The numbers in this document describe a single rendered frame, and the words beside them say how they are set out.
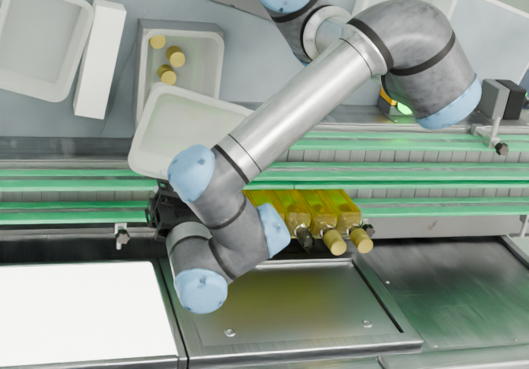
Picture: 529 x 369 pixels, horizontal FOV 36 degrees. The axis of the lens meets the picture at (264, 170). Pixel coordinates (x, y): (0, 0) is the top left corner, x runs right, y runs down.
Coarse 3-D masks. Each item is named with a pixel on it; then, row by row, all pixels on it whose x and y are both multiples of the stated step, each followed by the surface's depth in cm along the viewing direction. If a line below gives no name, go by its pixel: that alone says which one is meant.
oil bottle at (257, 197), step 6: (246, 192) 173; (252, 192) 172; (258, 192) 172; (264, 192) 173; (270, 192) 173; (252, 198) 170; (258, 198) 170; (264, 198) 170; (270, 198) 170; (258, 204) 167; (270, 204) 168; (276, 204) 168; (276, 210) 166; (282, 216) 164
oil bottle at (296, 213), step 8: (272, 192) 174; (280, 192) 174; (288, 192) 174; (280, 200) 170; (288, 200) 171; (296, 200) 171; (288, 208) 167; (296, 208) 168; (304, 208) 168; (288, 216) 165; (296, 216) 165; (304, 216) 165; (288, 224) 165; (296, 224) 164; (304, 224) 165
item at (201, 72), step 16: (160, 32) 165; (176, 32) 166; (192, 32) 167; (208, 32) 168; (144, 48) 165; (192, 48) 176; (208, 48) 176; (144, 64) 167; (160, 64) 175; (192, 64) 177; (208, 64) 177; (144, 80) 168; (160, 80) 177; (176, 80) 178; (192, 80) 179; (208, 80) 177; (144, 96) 177
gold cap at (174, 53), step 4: (168, 48) 174; (172, 48) 173; (176, 48) 173; (168, 52) 173; (172, 52) 171; (176, 52) 171; (180, 52) 171; (168, 56) 172; (172, 56) 171; (176, 56) 171; (180, 56) 171; (184, 56) 171; (168, 60) 172; (172, 60) 171; (176, 60) 171; (180, 60) 171; (184, 60) 172; (172, 64) 171; (176, 64) 172; (180, 64) 172
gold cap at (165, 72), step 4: (160, 68) 175; (164, 68) 173; (168, 68) 173; (172, 68) 176; (160, 72) 174; (164, 72) 172; (168, 72) 172; (172, 72) 172; (160, 76) 173; (164, 76) 172; (168, 76) 172; (172, 76) 173; (164, 80) 172; (168, 80) 173; (172, 80) 173
